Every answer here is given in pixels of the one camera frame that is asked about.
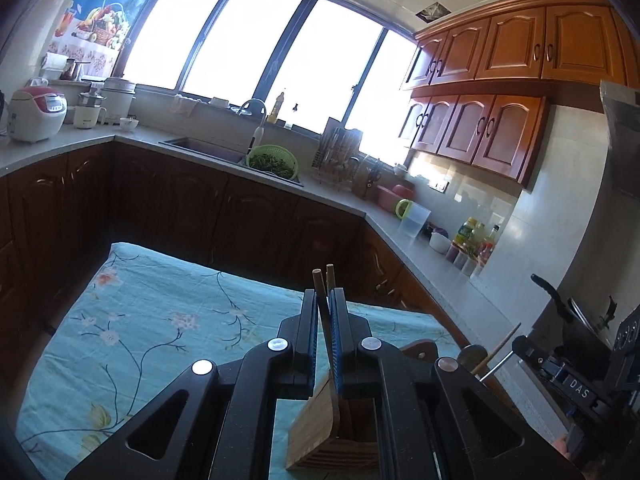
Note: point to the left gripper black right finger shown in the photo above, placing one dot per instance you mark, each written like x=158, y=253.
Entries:
x=434, y=420

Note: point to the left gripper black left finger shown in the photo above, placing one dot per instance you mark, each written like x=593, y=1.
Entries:
x=215, y=421

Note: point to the thin metal utensil handle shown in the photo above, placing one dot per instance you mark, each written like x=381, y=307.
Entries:
x=497, y=366

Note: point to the dark wooden chopstick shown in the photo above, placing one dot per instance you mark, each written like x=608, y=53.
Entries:
x=324, y=311

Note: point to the lower wooden kitchen cabinets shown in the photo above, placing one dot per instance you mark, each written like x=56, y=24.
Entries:
x=59, y=217

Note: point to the person's right hand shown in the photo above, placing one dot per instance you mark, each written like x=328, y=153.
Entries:
x=560, y=444

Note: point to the black frying pan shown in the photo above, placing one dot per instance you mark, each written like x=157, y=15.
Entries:
x=580, y=339

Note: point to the wooden utensil holder box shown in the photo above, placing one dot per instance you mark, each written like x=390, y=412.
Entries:
x=333, y=434

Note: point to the teal floral tablecloth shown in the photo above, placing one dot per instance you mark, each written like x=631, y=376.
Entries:
x=141, y=321

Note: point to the wooden stick in holder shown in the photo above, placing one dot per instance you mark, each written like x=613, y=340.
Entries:
x=330, y=277

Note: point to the green colander with vegetables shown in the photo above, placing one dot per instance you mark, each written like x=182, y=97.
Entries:
x=274, y=159

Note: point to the dish drying rack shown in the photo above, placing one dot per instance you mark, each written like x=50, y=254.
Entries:
x=337, y=159

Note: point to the yellow oil bottle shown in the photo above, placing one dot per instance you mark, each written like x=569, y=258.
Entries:
x=273, y=116

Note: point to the steel range hood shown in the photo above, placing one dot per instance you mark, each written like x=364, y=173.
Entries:
x=622, y=112

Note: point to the small white cooker pot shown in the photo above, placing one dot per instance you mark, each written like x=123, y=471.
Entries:
x=88, y=109

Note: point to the white steamer pot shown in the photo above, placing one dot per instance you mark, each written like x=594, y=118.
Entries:
x=118, y=95

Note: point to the white red rice cooker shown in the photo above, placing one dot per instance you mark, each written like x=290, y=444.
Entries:
x=36, y=114

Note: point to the clear measuring jug green handle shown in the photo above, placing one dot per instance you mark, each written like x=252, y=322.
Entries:
x=412, y=217

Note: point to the upper wooden wall cabinets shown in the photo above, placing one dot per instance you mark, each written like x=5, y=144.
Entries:
x=485, y=78

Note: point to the tropical fruit wall poster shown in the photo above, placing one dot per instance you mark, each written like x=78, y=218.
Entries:
x=94, y=32

